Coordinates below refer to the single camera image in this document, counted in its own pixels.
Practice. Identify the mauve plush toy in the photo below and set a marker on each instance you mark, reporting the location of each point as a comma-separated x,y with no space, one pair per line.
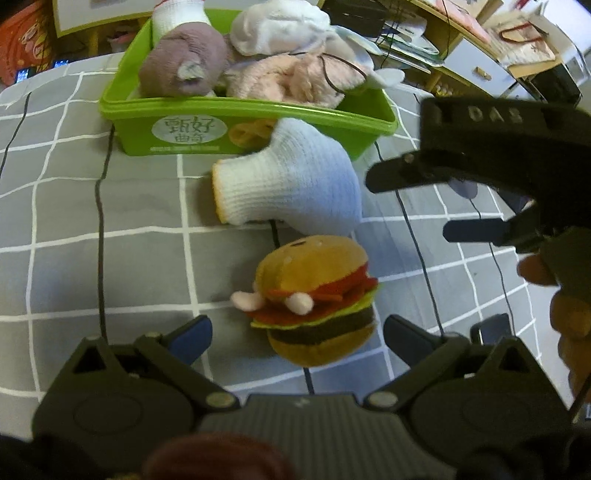
184,50

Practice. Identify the person's right hand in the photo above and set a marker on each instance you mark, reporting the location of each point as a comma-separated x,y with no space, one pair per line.
575,323

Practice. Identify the green plastic bin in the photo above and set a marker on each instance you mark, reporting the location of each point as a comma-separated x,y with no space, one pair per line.
194,115

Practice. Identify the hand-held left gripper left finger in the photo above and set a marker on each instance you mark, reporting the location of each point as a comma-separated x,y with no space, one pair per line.
191,337

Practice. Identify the grey checked bedsheet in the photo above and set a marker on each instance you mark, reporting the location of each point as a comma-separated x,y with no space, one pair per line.
92,230

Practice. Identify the beige paper bag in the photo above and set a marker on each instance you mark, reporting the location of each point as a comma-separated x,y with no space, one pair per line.
524,41

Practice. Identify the white glove red cuff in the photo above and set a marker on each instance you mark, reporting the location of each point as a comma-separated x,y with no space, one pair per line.
178,21

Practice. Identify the small white drawer unit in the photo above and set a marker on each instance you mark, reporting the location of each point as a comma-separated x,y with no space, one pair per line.
485,67

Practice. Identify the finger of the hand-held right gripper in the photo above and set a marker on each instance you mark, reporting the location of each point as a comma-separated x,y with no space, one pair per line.
480,233
406,173

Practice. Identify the small device with screen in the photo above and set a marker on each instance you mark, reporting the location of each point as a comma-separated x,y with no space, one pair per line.
24,76

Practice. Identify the pink plush toy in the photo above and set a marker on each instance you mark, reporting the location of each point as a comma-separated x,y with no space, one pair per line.
272,78

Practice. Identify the round white plush toy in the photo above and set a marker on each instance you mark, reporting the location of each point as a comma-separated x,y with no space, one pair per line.
277,32

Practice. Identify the black printer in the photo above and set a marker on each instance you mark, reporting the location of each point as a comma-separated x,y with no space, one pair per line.
360,16

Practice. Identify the red snack bag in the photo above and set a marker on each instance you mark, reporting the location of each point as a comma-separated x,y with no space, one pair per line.
25,37

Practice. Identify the white glove yellow cuff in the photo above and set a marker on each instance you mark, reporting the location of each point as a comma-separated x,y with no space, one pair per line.
295,175

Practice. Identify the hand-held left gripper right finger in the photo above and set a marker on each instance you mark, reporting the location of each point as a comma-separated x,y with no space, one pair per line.
406,334

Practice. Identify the burger plush toy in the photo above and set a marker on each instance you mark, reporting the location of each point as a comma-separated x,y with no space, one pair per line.
314,277

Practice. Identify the black waste bin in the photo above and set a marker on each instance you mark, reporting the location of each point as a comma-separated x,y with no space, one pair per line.
556,85

